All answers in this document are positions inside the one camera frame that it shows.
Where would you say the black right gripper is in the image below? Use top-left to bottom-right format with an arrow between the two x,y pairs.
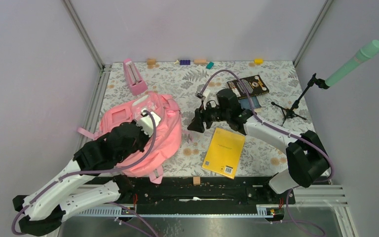
187,100 -> 230,134

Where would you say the pink student backpack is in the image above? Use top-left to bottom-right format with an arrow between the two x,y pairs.
77,92 -> 182,184

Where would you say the yellow notebook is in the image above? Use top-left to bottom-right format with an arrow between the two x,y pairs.
202,128 -> 245,179

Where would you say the dark blue book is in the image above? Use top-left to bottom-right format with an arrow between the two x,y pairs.
238,97 -> 263,110

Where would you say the black paperback book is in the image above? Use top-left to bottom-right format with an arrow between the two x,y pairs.
227,75 -> 269,99

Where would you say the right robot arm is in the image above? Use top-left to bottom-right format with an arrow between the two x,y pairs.
187,84 -> 334,203

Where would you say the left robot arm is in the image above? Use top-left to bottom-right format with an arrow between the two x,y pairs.
11,110 -> 161,237

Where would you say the pink metronome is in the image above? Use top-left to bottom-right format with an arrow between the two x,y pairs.
123,58 -> 148,96

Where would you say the small wooden cube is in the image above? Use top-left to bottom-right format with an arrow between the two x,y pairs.
193,176 -> 201,186

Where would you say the teal block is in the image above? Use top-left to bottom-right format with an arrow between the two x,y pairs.
206,62 -> 214,69

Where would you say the long wooden block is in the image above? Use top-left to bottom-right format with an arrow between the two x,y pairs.
193,59 -> 208,65

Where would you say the purple toy brick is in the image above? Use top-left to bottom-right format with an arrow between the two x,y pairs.
179,60 -> 191,66

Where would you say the wooden block far left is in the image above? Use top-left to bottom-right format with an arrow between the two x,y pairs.
146,58 -> 156,66

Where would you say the floral table mat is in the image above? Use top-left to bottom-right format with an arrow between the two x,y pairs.
88,60 -> 329,178

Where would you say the yellow block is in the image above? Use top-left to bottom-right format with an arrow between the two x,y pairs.
254,58 -> 264,65

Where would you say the black microphone tripod stand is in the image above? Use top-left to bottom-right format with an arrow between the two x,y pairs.
271,73 -> 330,126

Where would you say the mint green microphone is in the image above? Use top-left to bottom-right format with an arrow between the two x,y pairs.
325,39 -> 379,87

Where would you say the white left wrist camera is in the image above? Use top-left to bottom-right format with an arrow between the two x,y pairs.
136,112 -> 161,137

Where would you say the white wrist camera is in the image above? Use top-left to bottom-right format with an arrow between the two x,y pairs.
195,89 -> 211,101
136,112 -> 161,137

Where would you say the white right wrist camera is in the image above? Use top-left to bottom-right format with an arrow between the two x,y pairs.
195,89 -> 211,101

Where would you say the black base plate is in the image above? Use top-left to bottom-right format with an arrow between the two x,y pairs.
116,176 -> 296,215

